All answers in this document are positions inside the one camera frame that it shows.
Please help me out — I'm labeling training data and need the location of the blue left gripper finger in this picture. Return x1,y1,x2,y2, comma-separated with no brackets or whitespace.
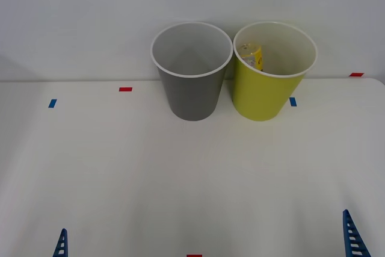
52,228,68,257

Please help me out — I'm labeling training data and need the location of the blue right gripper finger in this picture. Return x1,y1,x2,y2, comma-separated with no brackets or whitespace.
342,209,372,257

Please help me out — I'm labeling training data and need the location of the yellow bottle with black cap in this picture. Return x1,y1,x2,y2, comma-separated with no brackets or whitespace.
239,43,265,72

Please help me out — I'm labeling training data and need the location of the yellow-green plastic waste bin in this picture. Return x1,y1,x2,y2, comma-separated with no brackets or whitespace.
232,20,318,122

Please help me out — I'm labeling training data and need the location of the grey plastic waste bin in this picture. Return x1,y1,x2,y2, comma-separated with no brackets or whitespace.
150,21,235,122

